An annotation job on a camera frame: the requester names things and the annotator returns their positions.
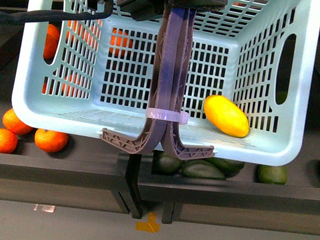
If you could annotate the yellow mango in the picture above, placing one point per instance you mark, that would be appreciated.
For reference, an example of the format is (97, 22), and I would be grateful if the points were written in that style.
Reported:
(226, 116)

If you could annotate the light blue plastic basket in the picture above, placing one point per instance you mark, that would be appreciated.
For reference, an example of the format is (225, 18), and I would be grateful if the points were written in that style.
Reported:
(257, 53)

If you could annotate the dark green avocado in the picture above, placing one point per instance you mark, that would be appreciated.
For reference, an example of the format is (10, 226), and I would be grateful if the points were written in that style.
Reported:
(165, 165)
(201, 169)
(226, 165)

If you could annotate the white zip tie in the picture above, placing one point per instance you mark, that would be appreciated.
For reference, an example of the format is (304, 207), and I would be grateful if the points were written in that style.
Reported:
(167, 115)

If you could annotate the dark wooden display stand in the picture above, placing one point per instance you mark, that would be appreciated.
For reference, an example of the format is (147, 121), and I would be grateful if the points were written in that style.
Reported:
(92, 174)

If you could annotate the yellow floor tape marker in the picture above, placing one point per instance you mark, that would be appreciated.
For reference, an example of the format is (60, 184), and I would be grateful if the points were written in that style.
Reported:
(150, 226)

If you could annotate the orange tangerine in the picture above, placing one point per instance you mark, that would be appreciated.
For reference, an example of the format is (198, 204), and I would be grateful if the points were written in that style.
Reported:
(8, 141)
(50, 141)
(14, 124)

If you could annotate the grey basket handle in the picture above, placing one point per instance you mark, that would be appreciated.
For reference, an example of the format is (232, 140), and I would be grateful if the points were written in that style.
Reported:
(169, 76)

